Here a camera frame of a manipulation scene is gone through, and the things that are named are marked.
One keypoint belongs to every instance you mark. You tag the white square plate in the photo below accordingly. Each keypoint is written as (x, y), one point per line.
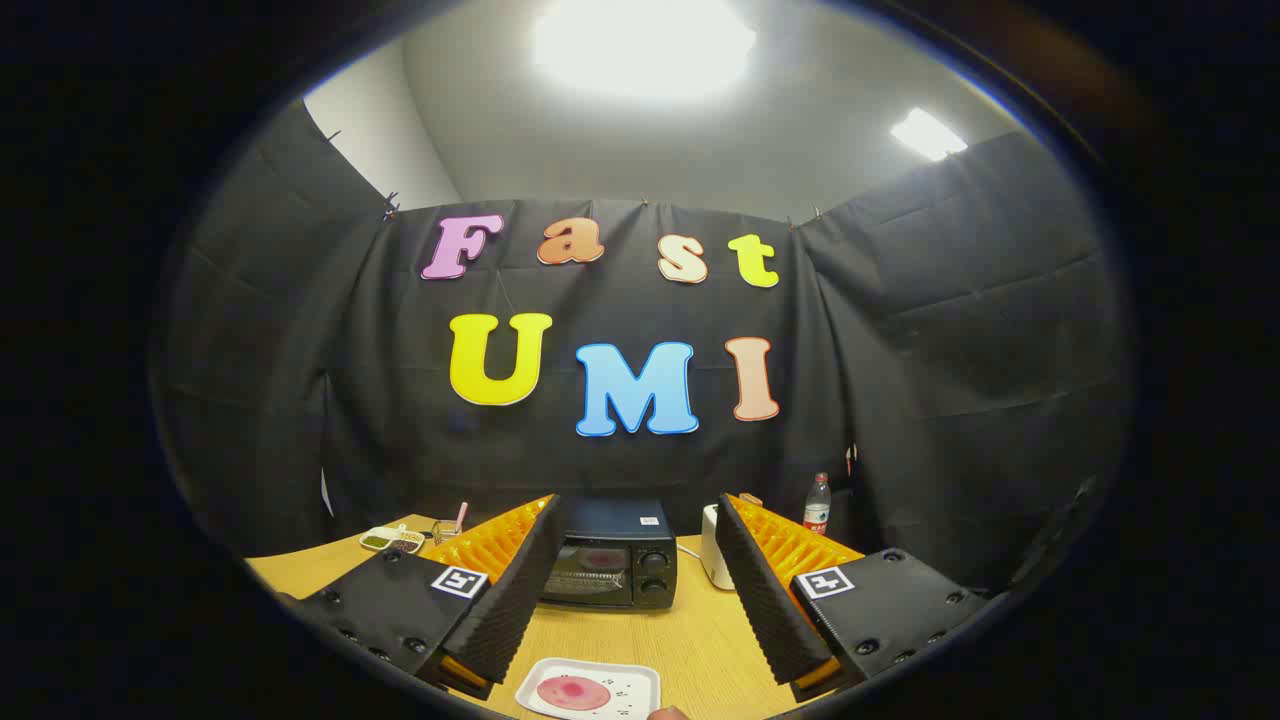
(630, 680)

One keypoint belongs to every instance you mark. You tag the white bread toaster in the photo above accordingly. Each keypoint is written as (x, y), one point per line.
(715, 550)

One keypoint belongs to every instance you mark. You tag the large ceiling light panel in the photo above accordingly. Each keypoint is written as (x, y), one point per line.
(640, 45)

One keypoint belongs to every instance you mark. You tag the clear water bottle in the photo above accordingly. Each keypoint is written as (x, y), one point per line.
(817, 505)

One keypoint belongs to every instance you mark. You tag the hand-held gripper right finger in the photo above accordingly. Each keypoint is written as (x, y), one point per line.
(770, 610)

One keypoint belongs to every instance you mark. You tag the black toaster oven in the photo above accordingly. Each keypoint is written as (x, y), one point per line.
(620, 520)

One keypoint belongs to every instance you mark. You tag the white divided dish of beans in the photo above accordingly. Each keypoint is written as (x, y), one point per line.
(385, 540)

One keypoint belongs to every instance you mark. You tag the small ceiling light panel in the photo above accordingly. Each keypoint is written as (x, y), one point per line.
(928, 133)

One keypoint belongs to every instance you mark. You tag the pink ham slice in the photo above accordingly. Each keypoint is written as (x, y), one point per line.
(572, 692)

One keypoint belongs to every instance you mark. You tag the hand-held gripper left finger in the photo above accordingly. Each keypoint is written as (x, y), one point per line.
(515, 610)

